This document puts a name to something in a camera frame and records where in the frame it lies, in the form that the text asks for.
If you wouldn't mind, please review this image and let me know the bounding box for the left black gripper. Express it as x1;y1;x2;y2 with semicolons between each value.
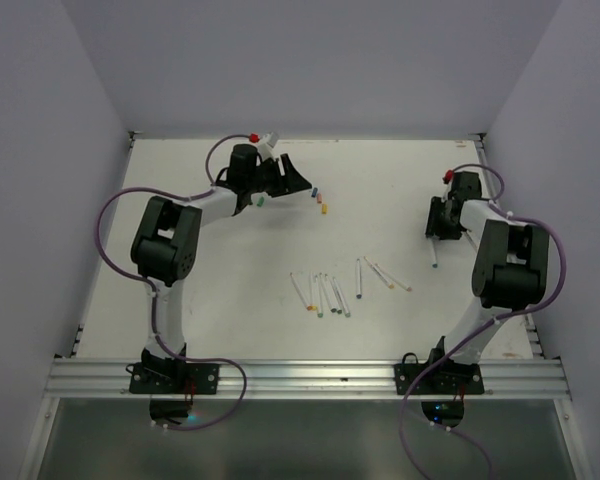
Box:
247;153;311;198

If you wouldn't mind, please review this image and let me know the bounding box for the light orange capped marker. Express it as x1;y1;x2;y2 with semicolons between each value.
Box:
375;263;412;292

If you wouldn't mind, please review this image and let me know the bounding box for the yellow marker pen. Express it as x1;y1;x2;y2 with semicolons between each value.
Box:
308;271;318;311

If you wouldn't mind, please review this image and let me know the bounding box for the teal marker pen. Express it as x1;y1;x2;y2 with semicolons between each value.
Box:
319;273;338;313

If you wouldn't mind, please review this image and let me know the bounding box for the green marker pen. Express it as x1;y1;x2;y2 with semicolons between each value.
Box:
313;274;324;318

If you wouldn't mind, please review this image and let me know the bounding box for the blue capped marker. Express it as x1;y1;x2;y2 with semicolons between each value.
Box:
355;258;363;299

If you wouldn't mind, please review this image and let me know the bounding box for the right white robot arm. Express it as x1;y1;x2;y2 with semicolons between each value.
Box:
425;170;550;393

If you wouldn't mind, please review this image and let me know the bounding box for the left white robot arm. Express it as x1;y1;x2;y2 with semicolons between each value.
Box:
130;143;312;393

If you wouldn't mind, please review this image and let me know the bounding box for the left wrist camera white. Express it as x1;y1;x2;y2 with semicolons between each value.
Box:
255;132;279;161

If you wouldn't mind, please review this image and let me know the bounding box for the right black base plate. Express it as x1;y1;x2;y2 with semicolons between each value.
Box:
393;347;485;428

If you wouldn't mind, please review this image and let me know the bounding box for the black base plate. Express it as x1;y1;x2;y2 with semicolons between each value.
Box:
125;349;219;427
393;347;485;428

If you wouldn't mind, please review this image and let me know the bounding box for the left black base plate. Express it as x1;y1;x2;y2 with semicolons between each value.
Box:
125;349;219;427

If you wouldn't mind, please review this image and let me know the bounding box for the aluminium mounting rail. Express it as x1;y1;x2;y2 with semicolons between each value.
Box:
44;358;570;400

